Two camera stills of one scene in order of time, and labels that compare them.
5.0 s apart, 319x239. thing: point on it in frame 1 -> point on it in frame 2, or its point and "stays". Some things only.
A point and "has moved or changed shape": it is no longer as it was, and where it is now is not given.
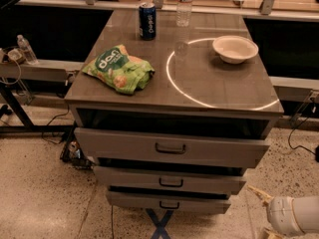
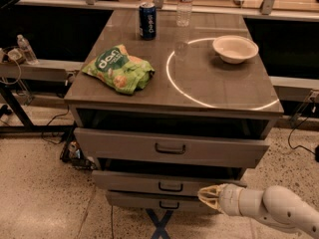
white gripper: x=280 y=210 -> x=228 y=198
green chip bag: x=117 y=68 stays
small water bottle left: x=30 y=58 stays
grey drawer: x=129 y=145 stays
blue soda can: x=148 y=21 stays
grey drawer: x=170 y=176 has moved or changed shape
